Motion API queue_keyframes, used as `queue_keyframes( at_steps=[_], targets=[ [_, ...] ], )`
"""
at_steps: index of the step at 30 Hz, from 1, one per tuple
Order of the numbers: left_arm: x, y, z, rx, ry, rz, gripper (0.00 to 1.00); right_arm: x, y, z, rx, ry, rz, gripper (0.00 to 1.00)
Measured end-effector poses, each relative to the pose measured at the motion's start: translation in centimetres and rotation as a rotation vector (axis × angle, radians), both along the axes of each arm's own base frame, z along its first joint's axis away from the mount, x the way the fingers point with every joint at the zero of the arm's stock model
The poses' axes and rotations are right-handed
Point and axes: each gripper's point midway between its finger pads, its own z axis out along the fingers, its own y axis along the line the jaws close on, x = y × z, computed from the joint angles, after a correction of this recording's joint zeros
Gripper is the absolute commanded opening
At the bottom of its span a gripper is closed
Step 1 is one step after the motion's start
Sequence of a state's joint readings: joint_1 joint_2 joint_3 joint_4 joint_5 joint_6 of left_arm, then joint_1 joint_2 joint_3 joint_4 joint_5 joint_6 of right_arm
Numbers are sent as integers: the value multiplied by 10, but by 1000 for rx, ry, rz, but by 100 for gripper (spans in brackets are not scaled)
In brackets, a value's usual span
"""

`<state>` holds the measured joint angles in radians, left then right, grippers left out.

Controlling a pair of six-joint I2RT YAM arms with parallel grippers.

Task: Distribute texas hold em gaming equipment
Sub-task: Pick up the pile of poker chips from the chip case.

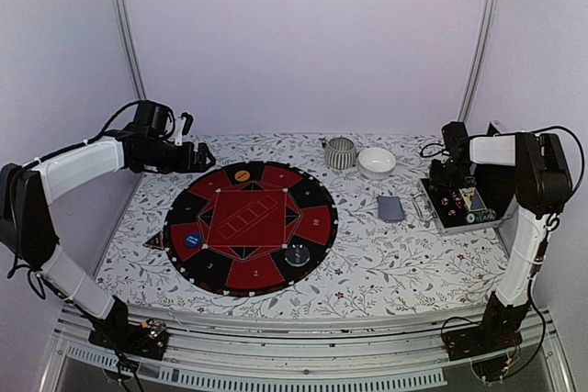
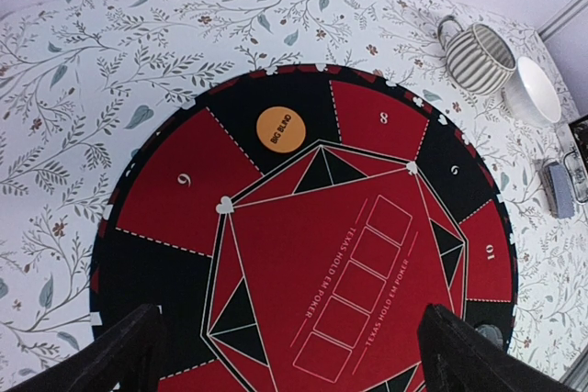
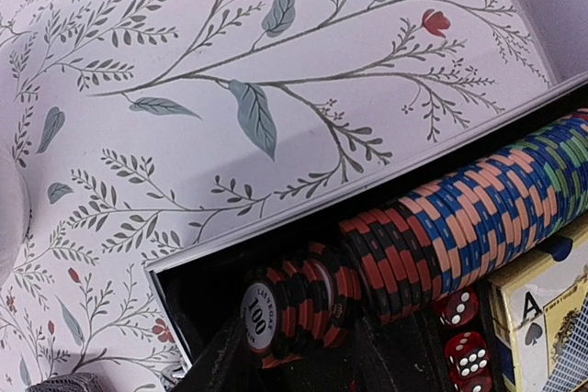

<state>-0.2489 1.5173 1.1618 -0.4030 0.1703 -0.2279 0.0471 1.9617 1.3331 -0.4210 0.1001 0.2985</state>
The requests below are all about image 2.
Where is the floral white table cloth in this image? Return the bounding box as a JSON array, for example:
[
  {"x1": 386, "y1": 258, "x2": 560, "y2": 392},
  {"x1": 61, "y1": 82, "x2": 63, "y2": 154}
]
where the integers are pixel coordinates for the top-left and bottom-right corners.
[{"x1": 1, "y1": 0, "x2": 587, "y2": 389}]

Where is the striped grey ceramic mug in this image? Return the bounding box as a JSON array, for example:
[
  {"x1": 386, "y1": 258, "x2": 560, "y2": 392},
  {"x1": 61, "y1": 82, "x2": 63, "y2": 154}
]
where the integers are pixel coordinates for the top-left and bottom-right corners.
[{"x1": 437, "y1": 15, "x2": 516, "y2": 95}]

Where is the white ceramic bowl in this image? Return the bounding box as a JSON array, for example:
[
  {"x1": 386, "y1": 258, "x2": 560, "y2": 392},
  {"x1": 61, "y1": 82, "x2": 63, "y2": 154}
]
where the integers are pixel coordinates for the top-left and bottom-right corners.
[{"x1": 503, "y1": 56, "x2": 562, "y2": 128}]

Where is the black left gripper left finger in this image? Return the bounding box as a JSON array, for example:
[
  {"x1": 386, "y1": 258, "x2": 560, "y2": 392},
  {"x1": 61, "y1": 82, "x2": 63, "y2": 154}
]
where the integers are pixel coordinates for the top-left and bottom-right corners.
[{"x1": 11, "y1": 304, "x2": 165, "y2": 391}]

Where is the blue playing card deck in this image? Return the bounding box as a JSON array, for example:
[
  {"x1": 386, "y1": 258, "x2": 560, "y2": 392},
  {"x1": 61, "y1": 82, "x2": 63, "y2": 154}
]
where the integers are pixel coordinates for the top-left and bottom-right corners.
[{"x1": 542, "y1": 161, "x2": 575, "y2": 219}]

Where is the orange big blind button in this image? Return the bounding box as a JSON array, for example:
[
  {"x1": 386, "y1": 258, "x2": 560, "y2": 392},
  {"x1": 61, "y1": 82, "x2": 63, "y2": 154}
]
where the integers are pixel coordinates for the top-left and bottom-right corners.
[{"x1": 255, "y1": 106, "x2": 306, "y2": 153}]

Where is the right aluminium frame post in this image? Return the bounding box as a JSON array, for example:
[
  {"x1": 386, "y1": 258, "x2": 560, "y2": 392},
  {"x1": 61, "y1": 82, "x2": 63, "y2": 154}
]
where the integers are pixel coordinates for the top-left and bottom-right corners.
[{"x1": 537, "y1": 0, "x2": 587, "y2": 41}]

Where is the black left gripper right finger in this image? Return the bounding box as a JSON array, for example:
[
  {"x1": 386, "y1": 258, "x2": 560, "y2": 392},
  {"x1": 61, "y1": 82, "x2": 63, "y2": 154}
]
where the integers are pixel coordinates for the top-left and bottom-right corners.
[{"x1": 418, "y1": 304, "x2": 579, "y2": 391}]

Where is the aluminium poker chip case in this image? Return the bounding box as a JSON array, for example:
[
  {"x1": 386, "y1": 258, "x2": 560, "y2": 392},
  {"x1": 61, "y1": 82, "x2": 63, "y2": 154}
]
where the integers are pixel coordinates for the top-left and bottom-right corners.
[{"x1": 562, "y1": 116, "x2": 588, "y2": 205}]

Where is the round red black poker mat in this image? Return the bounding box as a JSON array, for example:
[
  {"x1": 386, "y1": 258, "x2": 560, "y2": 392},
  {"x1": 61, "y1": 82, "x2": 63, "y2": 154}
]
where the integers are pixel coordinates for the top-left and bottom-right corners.
[{"x1": 90, "y1": 65, "x2": 517, "y2": 391}]

